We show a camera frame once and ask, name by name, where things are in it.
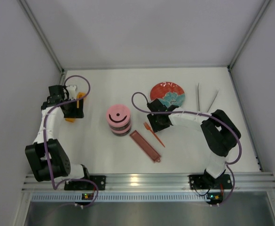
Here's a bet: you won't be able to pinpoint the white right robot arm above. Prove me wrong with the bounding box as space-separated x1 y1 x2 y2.
147 99 242 179

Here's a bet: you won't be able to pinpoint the dark red cutlery tray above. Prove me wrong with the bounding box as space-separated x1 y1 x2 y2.
130 130 161 162

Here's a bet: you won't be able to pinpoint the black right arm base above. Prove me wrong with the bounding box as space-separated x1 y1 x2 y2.
189 174 233 191

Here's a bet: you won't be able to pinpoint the orange plastic fork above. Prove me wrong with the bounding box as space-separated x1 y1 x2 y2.
143 122 165 147

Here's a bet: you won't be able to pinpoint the black steel lunch bowl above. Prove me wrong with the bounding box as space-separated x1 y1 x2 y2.
112 129 131 137
108 118 131 129

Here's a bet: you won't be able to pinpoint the red patterned ceramic plate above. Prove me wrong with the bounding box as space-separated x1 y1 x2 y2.
149 81 186 108

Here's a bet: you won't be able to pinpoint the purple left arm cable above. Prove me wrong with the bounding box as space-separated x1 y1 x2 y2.
43 75 99 208

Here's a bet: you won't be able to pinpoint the metal tongs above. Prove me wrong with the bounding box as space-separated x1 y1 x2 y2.
196 83 219 113

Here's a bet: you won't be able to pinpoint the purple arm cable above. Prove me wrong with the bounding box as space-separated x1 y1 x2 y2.
131 92 243 207
43 75 99 208

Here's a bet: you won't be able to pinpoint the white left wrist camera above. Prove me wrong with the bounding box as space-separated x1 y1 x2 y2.
66 85 78 100

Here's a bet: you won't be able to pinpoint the aluminium front rail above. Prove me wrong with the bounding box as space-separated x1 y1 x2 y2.
21 172 275 193

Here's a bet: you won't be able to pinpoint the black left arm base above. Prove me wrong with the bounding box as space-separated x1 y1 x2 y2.
64 175 106 191

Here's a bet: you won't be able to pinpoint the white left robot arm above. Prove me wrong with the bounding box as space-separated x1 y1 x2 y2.
25 85 90 182

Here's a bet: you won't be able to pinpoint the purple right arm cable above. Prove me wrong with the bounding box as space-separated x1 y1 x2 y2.
131 92 243 207

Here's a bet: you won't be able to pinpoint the pink lid with black handle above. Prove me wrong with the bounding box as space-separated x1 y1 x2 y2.
110 124 131 134
106 104 131 122

